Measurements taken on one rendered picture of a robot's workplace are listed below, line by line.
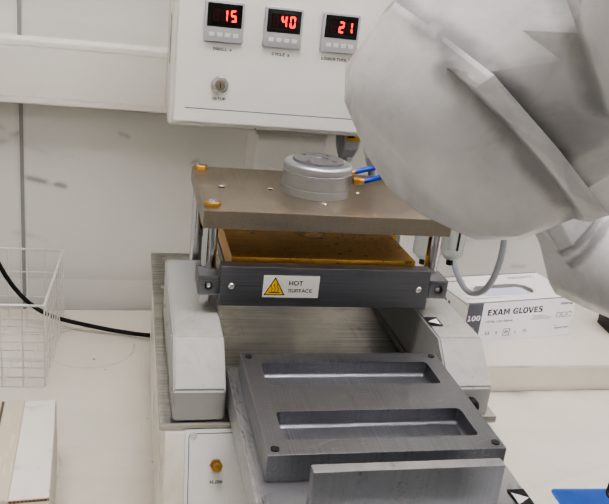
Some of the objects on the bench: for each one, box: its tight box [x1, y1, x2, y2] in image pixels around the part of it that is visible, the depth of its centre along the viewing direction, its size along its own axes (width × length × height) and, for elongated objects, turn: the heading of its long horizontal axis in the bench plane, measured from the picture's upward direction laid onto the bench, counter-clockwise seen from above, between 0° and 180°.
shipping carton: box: [0, 400, 57, 504], centre depth 81 cm, size 19×13×9 cm
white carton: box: [445, 272, 575, 342], centre depth 134 cm, size 12×23×7 cm, turn 95°
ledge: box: [482, 303, 609, 391], centre depth 142 cm, size 30×84×4 cm, turn 85°
